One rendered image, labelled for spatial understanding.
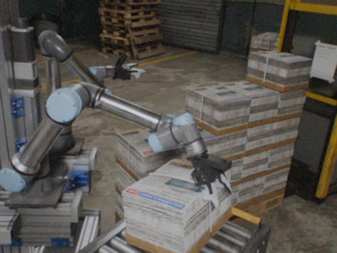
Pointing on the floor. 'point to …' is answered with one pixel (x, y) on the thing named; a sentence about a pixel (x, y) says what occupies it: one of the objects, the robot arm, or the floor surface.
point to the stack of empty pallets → (121, 23)
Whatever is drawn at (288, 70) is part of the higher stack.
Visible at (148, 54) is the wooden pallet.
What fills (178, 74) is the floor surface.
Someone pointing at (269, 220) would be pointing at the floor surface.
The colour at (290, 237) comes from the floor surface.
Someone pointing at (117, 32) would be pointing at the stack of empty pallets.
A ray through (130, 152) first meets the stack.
